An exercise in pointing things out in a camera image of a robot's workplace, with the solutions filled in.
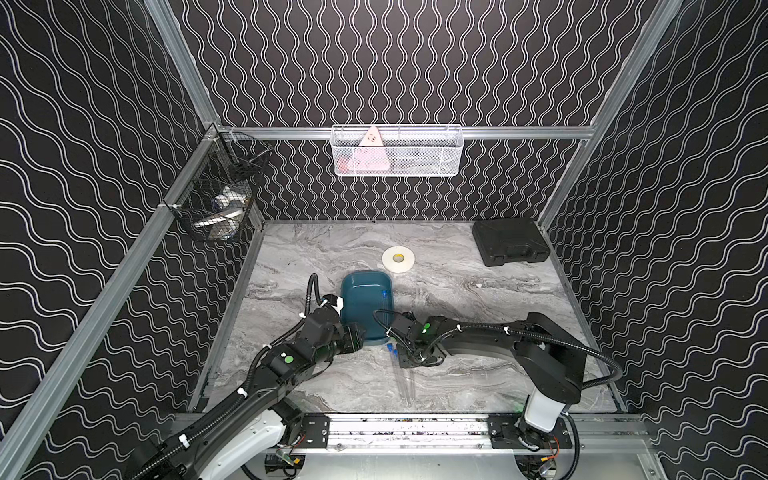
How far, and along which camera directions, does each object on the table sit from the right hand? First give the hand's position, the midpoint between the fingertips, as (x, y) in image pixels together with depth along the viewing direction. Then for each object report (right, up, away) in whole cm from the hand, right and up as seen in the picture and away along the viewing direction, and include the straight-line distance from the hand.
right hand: (407, 359), depth 87 cm
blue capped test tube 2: (-5, +2, 0) cm, 5 cm away
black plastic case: (+38, +35, +20) cm, 56 cm away
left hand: (-13, +11, -9) cm, 19 cm away
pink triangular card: (-11, +61, +3) cm, 62 cm away
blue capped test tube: (-6, +17, +11) cm, 21 cm away
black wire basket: (-58, +49, +4) cm, 76 cm away
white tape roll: (-2, +29, +23) cm, 37 cm away
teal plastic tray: (-13, +18, +14) cm, 26 cm away
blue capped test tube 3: (0, -4, -3) cm, 5 cm away
